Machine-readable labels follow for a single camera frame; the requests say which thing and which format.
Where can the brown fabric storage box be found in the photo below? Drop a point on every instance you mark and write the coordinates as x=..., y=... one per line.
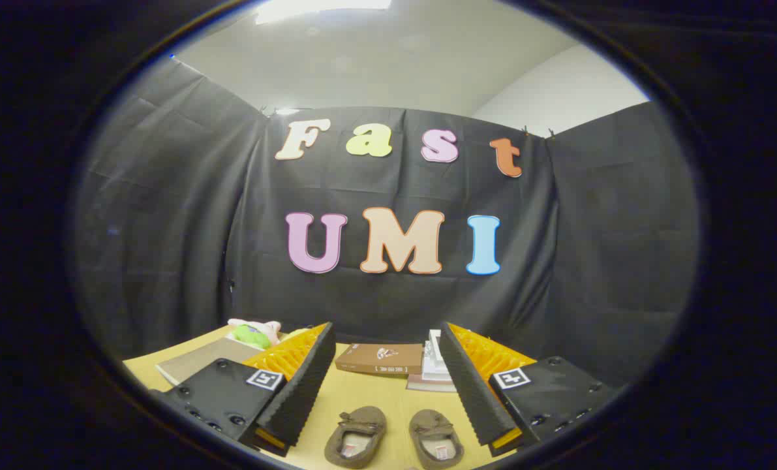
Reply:
x=199, y=362

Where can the ceiling light panel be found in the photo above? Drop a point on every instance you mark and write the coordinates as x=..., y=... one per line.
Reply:
x=316, y=8

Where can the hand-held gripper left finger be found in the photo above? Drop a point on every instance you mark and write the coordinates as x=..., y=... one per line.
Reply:
x=306, y=385

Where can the plain white book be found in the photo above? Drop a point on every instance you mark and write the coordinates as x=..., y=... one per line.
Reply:
x=432, y=370

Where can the pale pink book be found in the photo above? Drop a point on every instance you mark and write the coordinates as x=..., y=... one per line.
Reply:
x=424, y=386

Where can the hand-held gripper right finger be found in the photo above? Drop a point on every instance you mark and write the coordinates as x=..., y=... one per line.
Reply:
x=470, y=391

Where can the pink and green plush toy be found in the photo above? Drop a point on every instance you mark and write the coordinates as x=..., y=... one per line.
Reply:
x=252, y=334

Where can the brown fuzzy shoe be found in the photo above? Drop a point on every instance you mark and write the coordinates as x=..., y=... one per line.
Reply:
x=435, y=440
x=357, y=436

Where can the brown book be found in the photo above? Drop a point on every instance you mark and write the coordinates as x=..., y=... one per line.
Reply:
x=378, y=359

